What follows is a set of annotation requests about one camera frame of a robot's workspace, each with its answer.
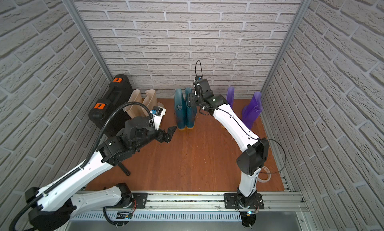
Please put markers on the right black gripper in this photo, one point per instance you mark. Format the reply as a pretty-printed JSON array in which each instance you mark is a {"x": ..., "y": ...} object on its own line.
[{"x": 192, "y": 97}]

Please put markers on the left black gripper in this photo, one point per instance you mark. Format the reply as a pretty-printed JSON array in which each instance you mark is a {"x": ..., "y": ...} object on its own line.
[{"x": 165, "y": 135}]

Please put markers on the teal rain boot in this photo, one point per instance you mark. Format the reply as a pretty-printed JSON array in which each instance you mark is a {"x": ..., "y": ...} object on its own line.
[
  {"x": 191, "y": 110},
  {"x": 180, "y": 110}
]

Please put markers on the purple rain boot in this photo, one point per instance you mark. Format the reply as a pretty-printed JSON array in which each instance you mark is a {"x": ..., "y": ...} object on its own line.
[
  {"x": 252, "y": 111},
  {"x": 230, "y": 96}
]

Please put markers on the beige rain boot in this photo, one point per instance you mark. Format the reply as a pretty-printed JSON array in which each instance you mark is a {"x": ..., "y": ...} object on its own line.
[
  {"x": 151, "y": 100},
  {"x": 135, "y": 110}
]

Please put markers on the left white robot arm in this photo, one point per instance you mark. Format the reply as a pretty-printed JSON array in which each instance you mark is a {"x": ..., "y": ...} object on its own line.
[{"x": 50, "y": 207}]

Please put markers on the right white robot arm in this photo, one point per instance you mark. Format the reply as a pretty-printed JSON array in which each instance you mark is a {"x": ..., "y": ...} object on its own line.
[{"x": 254, "y": 149}]

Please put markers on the black plastic tool case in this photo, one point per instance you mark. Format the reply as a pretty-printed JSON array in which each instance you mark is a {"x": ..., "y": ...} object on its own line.
[{"x": 118, "y": 93}]

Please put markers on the clear tape roll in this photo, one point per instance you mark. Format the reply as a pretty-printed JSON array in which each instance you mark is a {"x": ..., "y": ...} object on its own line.
[{"x": 264, "y": 176}]

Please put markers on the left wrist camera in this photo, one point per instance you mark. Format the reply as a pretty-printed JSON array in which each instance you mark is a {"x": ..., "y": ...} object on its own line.
[{"x": 157, "y": 114}]

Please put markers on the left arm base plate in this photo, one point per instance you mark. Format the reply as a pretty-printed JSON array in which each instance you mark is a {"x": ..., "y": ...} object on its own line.
[{"x": 135, "y": 199}]

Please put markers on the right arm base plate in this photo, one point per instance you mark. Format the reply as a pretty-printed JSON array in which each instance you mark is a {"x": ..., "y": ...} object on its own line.
[{"x": 238, "y": 201}]

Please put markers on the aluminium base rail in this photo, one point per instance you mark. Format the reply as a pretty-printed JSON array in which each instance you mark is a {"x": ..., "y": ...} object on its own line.
[{"x": 218, "y": 201}]

